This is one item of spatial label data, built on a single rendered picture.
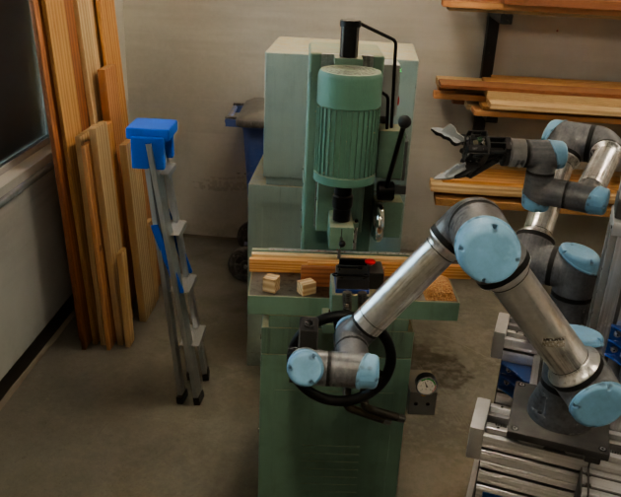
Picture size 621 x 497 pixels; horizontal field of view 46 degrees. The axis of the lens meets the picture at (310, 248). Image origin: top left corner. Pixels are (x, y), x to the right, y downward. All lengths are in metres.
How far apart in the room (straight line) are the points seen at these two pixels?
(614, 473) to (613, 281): 0.45
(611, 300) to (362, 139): 0.75
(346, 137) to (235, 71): 2.50
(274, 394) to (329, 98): 0.88
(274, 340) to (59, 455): 1.17
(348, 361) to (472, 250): 0.36
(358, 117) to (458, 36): 2.43
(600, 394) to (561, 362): 0.10
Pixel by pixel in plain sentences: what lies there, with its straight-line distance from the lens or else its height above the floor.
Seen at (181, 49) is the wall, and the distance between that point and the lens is 4.49.
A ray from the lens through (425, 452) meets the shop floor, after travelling 3.01.
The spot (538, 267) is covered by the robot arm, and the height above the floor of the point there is 0.99.
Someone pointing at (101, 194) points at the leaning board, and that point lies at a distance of 3.32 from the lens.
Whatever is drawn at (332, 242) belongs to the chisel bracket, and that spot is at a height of 1.02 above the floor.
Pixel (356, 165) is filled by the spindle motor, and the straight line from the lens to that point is 2.02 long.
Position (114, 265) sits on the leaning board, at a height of 0.41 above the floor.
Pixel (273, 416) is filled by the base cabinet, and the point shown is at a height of 0.49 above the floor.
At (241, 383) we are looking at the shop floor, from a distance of 3.32.
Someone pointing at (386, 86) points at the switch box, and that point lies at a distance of 2.34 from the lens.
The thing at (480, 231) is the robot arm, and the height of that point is 1.35.
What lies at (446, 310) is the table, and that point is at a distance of 2.13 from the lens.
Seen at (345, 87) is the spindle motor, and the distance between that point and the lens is 1.96.
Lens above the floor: 1.85
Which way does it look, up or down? 24 degrees down
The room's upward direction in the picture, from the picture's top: 3 degrees clockwise
